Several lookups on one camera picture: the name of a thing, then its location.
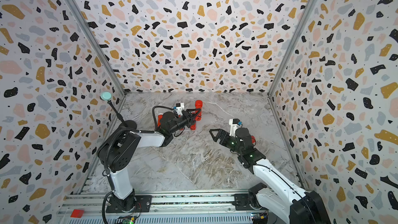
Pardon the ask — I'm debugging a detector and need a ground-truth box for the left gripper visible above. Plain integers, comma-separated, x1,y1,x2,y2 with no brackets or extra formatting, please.
170,109,203,136

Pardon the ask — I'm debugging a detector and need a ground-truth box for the red flashlight white rim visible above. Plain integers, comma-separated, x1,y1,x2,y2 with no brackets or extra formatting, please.
158,114,163,129

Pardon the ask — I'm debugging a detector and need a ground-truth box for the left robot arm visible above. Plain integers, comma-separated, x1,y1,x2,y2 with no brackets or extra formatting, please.
97,107,202,213

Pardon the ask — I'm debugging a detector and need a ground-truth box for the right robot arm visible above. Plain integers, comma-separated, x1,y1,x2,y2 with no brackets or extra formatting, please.
209,128,331,224

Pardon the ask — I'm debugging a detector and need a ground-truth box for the microphone stand green head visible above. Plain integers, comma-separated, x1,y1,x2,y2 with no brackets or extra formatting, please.
100,91,137,130

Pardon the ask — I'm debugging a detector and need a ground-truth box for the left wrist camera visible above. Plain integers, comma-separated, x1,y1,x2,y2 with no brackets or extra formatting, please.
173,103,185,116

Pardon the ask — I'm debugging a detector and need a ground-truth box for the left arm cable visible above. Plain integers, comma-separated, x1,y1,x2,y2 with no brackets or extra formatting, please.
151,105,175,131

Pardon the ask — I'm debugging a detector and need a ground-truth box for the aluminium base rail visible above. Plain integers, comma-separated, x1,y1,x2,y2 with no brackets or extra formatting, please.
55,189,286,224

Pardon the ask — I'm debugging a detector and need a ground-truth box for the red block on rail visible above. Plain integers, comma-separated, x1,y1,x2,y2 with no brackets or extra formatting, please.
70,209,85,218

